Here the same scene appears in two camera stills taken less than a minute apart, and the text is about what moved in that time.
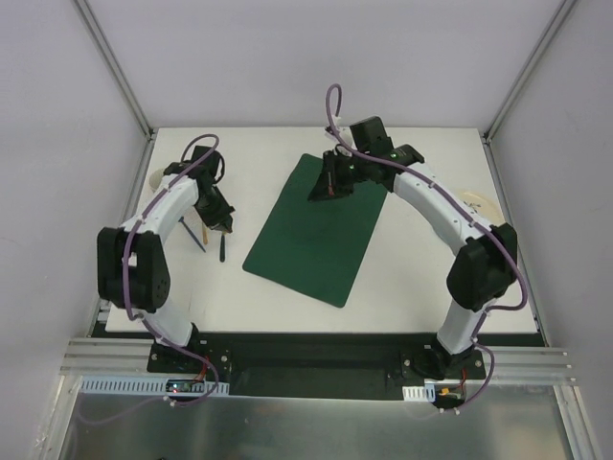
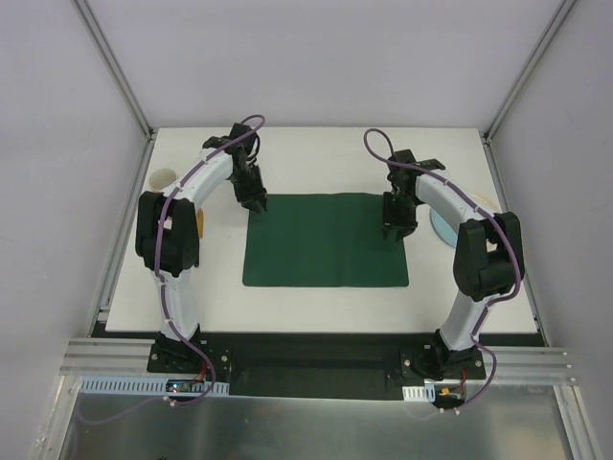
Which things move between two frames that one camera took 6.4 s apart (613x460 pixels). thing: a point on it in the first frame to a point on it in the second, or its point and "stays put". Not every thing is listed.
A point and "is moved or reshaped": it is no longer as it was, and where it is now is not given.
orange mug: [155, 178] stays put
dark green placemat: [314, 245] is moved or reshaped
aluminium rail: [107, 356] stays put
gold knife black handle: [222, 248] to [200, 222]
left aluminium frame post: [119, 69] stays put
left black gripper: [218, 216] to [252, 193]
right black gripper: [332, 173] to [398, 219]
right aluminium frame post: [509, 98] stays put
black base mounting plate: [318, 365] stays put
